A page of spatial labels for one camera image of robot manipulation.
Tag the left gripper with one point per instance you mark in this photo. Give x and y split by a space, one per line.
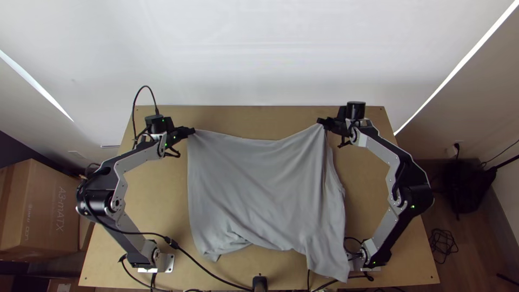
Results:
180 133

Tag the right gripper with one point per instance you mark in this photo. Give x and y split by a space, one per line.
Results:
334 125

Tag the grey t-shirt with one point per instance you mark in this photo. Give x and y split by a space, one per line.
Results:
263 190

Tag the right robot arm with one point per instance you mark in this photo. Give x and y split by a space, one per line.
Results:
391 156

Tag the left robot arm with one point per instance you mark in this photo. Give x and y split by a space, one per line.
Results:
121 166

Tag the black bag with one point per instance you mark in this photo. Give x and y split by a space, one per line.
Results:
466 186

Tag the brown cardboard box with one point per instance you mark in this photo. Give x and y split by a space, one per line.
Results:
32 207

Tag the white wall socket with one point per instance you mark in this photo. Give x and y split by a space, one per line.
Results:
453 150

